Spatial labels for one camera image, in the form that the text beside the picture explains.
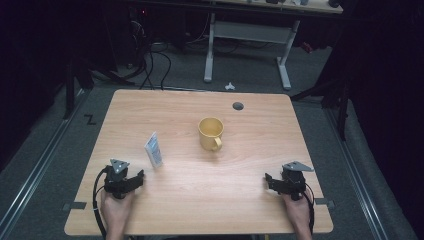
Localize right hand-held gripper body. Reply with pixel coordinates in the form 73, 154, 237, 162
278, 161, 315, 202

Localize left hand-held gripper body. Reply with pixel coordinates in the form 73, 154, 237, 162
103, 158, 135, 200

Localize person's right hand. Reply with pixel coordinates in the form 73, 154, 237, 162
281, 192, 313, 232

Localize white and blue tube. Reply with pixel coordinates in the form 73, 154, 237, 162
143, 131, 164, 169

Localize grey tape strip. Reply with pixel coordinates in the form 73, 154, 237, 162
314, 197, 336, 210
62, 201, 88, 212

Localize yellow mug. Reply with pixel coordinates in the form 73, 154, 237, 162
197, 116, 225, 152

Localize black metal stand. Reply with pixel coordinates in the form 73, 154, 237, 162
62, 54, 95, 121
289, 74, 352, 142

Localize small red object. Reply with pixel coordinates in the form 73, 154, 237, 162
300, 41, 315, 55

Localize white-framed desk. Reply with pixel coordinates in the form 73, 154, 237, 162
203, 0, 344, 91

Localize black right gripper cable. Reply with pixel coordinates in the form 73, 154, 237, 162
302, 182, 316, 236

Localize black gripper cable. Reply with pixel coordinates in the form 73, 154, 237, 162
302, 182, 316, 236
92, 166, 110, 240

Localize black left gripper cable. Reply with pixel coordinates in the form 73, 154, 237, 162
92, 166, 110, 240

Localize metal floor rail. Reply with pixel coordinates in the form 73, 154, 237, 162
323, 105, 390, 240
0, 89, 92, 237

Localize black floor cables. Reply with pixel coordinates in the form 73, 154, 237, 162
128, 19, 173, 91

